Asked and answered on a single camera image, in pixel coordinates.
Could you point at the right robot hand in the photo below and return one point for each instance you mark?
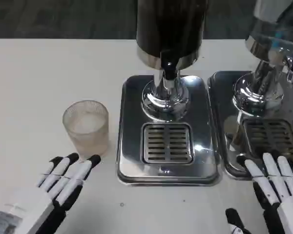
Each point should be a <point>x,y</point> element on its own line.
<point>278,192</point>

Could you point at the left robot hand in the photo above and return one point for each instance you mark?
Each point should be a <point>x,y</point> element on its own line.
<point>46,195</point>

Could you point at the steel drip tray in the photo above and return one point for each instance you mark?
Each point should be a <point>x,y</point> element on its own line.
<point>167,131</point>
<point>258,126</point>

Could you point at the clear ribbed glass cup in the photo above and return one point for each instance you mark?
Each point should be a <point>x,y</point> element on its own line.
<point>86,129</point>

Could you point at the clear drink dispenser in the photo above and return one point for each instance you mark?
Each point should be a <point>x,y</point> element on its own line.
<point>268,65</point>

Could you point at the black dispenser tap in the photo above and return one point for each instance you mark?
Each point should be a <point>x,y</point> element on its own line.
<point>168,67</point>

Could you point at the dark drink dispenser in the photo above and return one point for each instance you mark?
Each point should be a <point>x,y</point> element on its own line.
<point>169,53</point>

